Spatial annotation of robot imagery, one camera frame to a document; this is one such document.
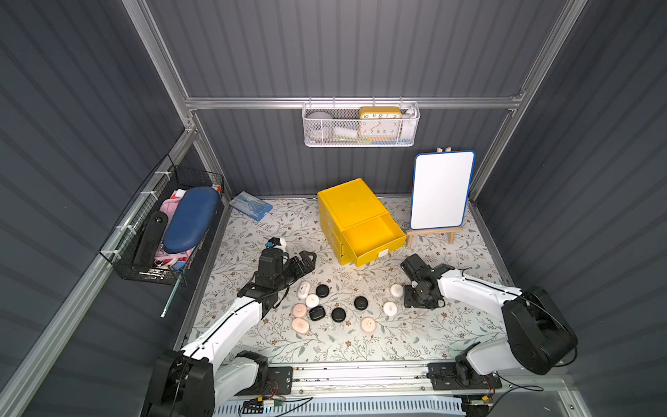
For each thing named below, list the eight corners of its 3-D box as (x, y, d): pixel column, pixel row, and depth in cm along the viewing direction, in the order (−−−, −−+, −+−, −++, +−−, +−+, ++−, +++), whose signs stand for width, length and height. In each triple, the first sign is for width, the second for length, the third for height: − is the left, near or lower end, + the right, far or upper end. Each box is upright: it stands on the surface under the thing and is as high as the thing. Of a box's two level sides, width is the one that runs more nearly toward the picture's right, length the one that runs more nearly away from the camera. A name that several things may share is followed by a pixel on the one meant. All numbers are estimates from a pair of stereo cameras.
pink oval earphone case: (291, 333, 84) (290, 330, 82) (293, 321, 87) (291, 318, 84) (308, 333, 84) (307, 330, 82) (309, 321, 87) (308, 318, 84)
